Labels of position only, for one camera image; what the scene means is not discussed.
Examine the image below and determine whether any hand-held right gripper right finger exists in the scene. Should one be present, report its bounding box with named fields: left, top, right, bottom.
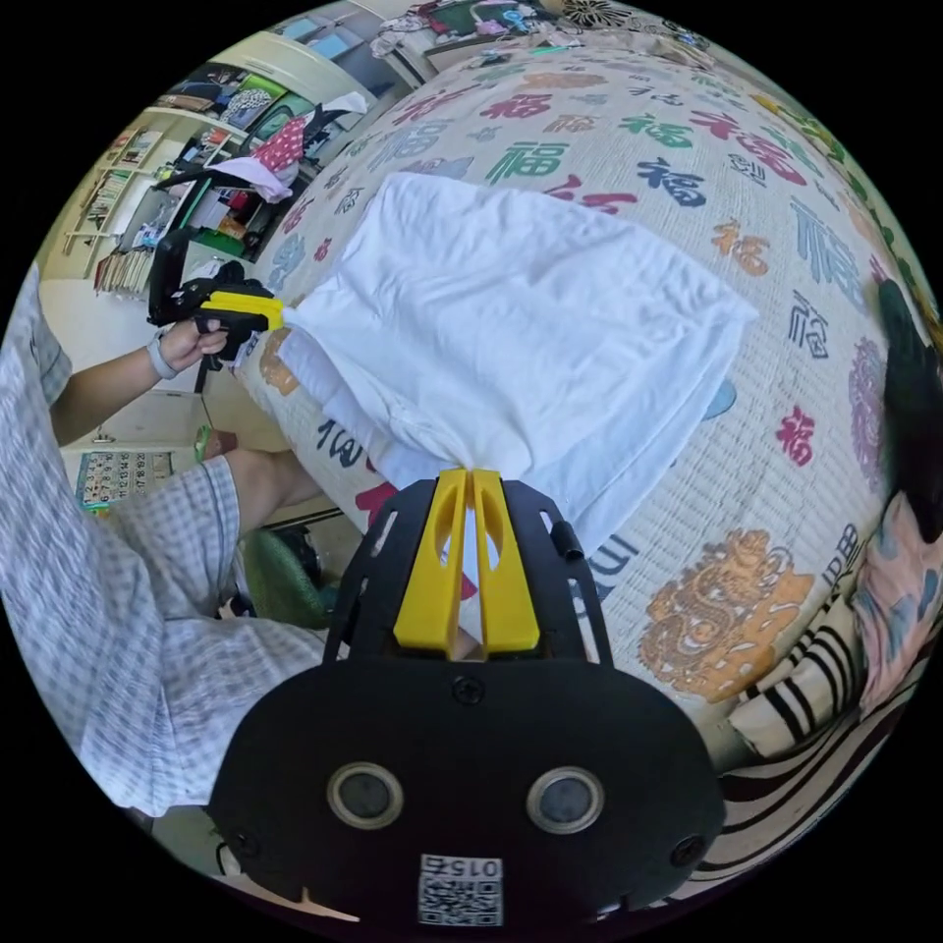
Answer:
left=471, top=467, right=540, bottom=658

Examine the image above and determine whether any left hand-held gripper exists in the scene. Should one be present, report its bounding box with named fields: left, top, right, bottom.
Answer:
left=146, top=258, right=286, bottom=372

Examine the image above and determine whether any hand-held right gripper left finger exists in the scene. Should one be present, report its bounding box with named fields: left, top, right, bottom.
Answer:
left=393, top=470, right=470, bottom=658

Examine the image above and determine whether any white t-shirt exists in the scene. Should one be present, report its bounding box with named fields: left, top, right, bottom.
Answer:
left=275, top=171, right=761, bottom=563

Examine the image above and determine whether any person's left forearm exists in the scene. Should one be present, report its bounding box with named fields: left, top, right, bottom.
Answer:
left=48, top=328, right=181, bottom=448

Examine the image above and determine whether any person's left hand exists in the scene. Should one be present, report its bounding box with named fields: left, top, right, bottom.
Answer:
left=158, top=314, right=231, bottom=378

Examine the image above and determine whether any green stool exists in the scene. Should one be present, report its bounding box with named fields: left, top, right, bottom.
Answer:
left=243, top=527, right=331, bottom=632

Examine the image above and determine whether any black office chair with clothes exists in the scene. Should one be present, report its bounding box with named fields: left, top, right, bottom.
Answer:
left=155, top=90, right=369, bottom=260

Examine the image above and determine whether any wooden bookshelf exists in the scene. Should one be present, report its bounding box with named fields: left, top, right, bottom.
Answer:
left=61, top=64, right=293, bottom=298

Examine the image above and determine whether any number chart poster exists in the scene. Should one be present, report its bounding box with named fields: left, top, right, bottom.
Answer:
left=76, top=449, right=175, bottom=511

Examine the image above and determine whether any bed with printed woven mat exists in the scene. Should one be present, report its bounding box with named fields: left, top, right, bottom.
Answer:
left=234, top=32, right=937, bottom=705

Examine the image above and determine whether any pale cupboard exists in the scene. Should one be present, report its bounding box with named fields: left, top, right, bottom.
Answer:
left=268, top=0, right=443, bottom=101

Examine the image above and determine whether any person's body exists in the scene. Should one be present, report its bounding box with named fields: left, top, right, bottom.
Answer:
left=0, top=261, right=348, bottom=819

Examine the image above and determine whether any pile of clothes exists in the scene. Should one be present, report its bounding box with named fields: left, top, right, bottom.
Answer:
left=718, top=278, right=943, bottom=889

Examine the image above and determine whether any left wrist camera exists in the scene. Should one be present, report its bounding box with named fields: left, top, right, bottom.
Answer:
left=149, top=227, right=195, bottom=310

